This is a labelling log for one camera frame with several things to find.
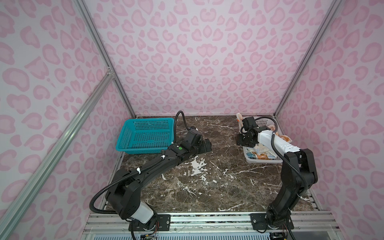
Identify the cream rabbit print towel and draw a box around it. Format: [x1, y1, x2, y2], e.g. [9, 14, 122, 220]
[236, 113, 292, 164]

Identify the white plastic basket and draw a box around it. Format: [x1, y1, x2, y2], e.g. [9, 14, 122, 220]
[243, 118, 282, 164]

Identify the teal plastic basket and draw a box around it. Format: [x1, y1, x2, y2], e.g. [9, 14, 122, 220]
[116, 118, 174, 155]

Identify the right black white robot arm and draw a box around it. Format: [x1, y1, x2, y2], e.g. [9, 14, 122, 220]
[236, 125, 318, 229]

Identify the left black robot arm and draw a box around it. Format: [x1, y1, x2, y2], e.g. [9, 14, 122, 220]
[106, 139, 212, 224]

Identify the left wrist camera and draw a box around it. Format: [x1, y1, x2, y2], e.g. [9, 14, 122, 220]
[182, 128, 203, 149]

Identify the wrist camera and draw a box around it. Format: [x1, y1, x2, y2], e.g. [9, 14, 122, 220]
[182, 128, 203, 149]
[242, 117, 258, 131]

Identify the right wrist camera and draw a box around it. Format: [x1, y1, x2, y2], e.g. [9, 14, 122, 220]
[242, 117, 258, 131]

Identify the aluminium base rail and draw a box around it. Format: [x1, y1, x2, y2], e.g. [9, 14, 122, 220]
[81, 211, 344, 240]

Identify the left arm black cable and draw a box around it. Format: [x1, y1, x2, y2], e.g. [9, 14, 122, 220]
[89, 110, 193, 215]

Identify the aluminium frame post right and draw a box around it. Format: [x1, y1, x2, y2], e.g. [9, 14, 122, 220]
[274, 0, 345, 119]

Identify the aluminium frame post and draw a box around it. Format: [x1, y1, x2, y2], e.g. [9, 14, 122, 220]
[274, 0, 345, 119]
[74, 0, 137, 119]

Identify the aluminium frame post left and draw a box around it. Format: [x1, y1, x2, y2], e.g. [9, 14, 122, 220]
[74, 0, 137, 119]

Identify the aluminium frame strut left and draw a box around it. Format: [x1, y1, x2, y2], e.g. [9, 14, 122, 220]
[1, 72, 115, 240]

